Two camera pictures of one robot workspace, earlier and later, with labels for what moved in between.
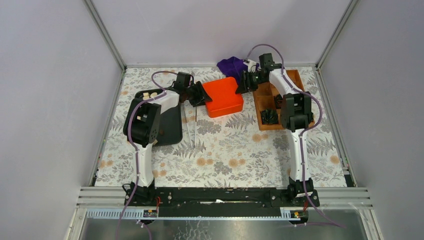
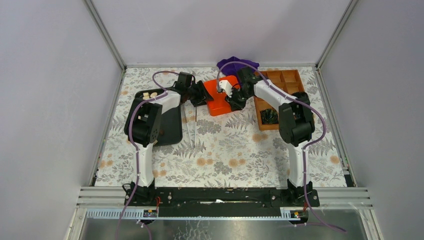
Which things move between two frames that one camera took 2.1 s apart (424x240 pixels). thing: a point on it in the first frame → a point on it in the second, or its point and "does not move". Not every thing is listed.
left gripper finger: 198,96 does not move
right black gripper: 245,85 → 234,105
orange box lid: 225,100 does not move
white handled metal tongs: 195,130 does not move
